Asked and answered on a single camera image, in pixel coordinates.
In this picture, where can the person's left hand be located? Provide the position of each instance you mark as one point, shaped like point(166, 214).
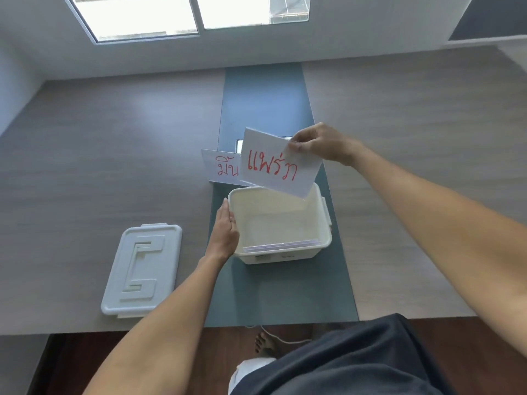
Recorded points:
point(222, 238)

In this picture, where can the person's right hand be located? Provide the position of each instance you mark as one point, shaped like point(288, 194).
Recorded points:
point(329, 144)

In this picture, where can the person's right thumb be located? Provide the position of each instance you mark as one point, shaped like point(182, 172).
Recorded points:
point(299, 146)

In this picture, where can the person's left thumb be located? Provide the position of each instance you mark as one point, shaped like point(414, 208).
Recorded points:
point(233, 222)

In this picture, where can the white card with red writing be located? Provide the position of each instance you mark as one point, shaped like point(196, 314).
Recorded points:
point(276, 168)
point(220, 166)

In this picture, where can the white plastic storage box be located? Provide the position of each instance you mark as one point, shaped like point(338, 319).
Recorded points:
point(280, 220)

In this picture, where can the person's right forearm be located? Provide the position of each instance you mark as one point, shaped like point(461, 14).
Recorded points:
point(444, 226)

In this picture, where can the person's left forearm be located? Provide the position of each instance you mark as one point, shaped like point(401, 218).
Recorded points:
point(164, 329)

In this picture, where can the stack of white paper cards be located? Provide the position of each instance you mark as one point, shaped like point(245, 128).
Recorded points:
point(284, 245)

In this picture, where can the teal table mat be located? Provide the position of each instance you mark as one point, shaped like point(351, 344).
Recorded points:
point(263, 102)

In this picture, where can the white plastic box lid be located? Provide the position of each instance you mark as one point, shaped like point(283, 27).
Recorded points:
point(142, 269)

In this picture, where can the person's bare foot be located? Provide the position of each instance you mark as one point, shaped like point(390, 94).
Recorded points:
point(264, 344)

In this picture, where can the person's white shorts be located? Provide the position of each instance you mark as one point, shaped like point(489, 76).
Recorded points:
point(247, 372)

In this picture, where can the person's dark grey shirt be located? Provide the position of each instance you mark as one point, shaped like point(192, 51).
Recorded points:
point(354, 357)

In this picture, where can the glass window with frame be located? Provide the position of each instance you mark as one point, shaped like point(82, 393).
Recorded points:
point(164, 14)

